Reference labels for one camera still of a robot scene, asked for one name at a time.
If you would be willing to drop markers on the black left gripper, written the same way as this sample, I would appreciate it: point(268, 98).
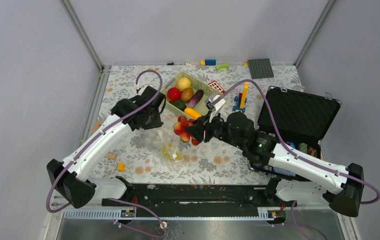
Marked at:
point(156, 123)

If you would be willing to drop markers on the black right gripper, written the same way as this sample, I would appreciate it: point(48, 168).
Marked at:
point(197, 130)

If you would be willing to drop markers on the clear dotted zip top bag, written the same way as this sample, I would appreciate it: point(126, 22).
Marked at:
point(154, 139)

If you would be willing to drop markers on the yellow-green starfruit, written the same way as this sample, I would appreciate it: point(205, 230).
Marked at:
point(171, 155)

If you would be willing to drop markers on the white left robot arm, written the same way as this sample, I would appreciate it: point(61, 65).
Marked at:
point(71, 176)

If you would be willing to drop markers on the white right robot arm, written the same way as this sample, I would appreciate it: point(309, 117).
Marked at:
point(302, 177)

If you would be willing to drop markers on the orange mango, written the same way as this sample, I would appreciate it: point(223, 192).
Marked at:
point(192, 113)

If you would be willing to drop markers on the dark green avocado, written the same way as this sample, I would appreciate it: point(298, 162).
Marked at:
point(179, 105)

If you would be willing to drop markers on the red apple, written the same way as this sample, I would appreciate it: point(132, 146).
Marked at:
point(174, 94)

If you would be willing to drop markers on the purple eggplant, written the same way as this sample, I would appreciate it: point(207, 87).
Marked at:
point(196, 98)

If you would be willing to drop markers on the brown kiwi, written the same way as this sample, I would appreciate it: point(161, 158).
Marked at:
point(187, 94)

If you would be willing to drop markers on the red white grid toy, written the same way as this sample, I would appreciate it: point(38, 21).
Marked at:
point(215, 85)

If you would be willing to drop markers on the yellow lemon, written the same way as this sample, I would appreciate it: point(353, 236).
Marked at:
point(183, 83)

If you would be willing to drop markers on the yellow blue block toy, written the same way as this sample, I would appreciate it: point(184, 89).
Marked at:
point(240, 100)

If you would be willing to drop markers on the tan wooden block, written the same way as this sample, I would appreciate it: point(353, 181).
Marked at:
point(96, 126)

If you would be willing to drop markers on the tan cylinder block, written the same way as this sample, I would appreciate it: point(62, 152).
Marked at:
point(111, 156)

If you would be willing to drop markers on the small yellow block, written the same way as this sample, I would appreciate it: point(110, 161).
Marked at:
point(121, 167)

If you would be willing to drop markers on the blue yellow brick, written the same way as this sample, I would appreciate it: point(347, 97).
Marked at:
point(208, 62)

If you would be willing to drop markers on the green arch block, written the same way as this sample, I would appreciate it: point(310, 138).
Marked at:
point(222, 66)

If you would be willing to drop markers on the grey building baseplate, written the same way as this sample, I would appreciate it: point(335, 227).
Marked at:
point(260, 68)

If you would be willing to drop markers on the black foam-lined case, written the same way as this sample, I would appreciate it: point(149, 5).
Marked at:
point(302, 117)

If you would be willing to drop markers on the poker chips row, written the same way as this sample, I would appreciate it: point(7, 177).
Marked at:
point(304, 148)

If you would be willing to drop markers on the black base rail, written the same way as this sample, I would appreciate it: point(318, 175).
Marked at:
point(187, 202)

